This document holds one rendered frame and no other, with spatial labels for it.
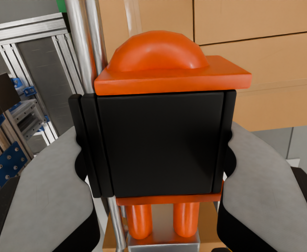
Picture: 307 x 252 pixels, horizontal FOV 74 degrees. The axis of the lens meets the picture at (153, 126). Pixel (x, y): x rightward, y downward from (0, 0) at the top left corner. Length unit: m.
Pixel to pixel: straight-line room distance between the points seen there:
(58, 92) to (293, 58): 1.15
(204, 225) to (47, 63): 1.07
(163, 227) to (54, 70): 1.14
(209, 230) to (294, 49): 0.72
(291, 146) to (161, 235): 1.84
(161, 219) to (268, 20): 0.79
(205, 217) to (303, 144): 1.38
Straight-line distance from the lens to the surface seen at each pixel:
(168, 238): 0.20
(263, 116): 1.01
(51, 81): 1.28
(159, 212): 0.21
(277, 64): 0.94
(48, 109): 1.36
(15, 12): 1.52
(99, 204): 1.16
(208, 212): 0.83
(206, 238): 0.77
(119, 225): 0.17
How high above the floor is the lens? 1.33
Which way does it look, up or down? 61 degrees down
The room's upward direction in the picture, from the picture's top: 177 degrees clockwise
